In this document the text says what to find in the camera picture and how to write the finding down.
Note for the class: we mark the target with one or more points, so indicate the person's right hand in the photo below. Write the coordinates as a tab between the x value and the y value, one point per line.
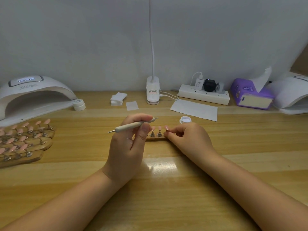
190	142

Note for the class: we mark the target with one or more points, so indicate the person's left hand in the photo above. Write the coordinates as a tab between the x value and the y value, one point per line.
124	154

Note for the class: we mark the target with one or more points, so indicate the white gel jar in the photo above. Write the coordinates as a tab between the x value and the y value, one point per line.
185	120

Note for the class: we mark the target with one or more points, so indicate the grey dotting pen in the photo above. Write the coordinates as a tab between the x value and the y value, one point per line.
126	126

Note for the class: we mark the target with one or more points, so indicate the wooden nail holder strip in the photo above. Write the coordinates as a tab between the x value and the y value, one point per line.
156	138

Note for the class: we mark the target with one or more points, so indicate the wooden stands with pink nails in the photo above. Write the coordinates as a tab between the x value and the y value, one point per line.
23	142

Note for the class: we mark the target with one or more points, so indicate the white nail lamp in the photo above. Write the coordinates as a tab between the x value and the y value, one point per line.
290	92
33	92

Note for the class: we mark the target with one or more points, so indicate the person's right forearm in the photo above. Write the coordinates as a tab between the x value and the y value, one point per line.
260	194

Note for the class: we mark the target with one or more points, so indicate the person's left forearm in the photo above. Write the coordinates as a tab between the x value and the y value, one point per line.
57	204

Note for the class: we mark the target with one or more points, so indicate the white desk lamp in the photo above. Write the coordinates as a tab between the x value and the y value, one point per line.
153	91

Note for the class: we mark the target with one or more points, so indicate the white paper sheet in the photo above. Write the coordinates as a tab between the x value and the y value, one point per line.
193	110

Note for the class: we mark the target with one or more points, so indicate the white power strip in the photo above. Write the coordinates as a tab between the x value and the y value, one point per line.
203	95

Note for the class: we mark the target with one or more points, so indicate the small white paper square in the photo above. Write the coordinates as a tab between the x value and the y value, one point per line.
132	105

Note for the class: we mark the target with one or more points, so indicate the stack of white cotton pads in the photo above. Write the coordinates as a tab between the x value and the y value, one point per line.
118	98

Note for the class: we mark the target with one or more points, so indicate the white charger plug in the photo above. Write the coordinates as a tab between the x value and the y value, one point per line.
198	83

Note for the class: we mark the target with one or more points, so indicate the black plug adapter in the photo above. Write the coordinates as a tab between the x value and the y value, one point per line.
209	85

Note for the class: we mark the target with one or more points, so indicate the grey plug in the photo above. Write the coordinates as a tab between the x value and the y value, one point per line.
220	88

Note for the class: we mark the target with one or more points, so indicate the small closed white jar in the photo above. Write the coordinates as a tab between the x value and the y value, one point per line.
79	105

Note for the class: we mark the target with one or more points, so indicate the purple tissue box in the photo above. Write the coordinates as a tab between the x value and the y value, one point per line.
241	91

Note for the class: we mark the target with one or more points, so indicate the white tissue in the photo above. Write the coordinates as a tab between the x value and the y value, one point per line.
262	79

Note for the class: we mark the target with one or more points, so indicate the brown wooden board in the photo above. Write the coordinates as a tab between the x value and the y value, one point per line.
301	60

